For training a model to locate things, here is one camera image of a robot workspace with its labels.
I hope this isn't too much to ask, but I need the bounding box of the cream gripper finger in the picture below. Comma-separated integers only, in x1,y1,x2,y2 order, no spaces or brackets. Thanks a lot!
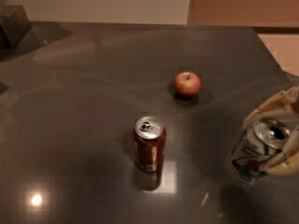
259,126,299,175
242,86,299,131

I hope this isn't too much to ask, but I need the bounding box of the silver 7up can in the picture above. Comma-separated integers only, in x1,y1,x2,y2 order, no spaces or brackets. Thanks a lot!
225,119,291,186

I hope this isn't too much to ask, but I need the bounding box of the red soda can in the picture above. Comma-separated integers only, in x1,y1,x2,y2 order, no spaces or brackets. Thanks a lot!
133,116,166,172

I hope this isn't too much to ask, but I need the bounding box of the red apple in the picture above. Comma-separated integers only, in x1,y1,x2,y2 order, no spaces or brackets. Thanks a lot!
174,72,202,99

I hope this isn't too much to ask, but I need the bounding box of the dark box object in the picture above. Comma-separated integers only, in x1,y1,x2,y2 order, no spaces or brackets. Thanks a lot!
0,6,32,49

